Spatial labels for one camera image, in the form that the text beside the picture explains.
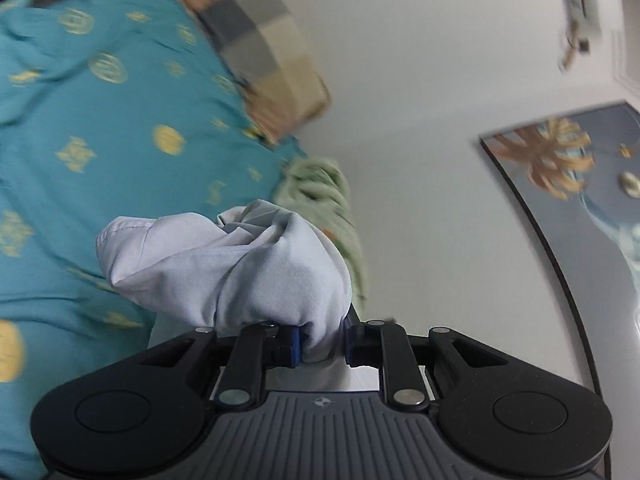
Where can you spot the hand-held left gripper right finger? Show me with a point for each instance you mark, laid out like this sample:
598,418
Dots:
351,346

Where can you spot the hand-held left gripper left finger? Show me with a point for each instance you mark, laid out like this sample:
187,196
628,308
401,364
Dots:
295,347

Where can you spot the white shirt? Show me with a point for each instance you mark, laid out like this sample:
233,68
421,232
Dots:
225,270

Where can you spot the green fleece blanket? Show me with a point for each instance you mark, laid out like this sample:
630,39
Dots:
320,180

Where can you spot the teal printed bed sheet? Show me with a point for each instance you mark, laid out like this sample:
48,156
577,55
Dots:
100,135

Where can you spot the plaid pillow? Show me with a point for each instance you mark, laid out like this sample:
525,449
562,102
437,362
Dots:
260,35

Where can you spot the framed wall picture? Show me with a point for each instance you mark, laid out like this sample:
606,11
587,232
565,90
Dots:
575,195

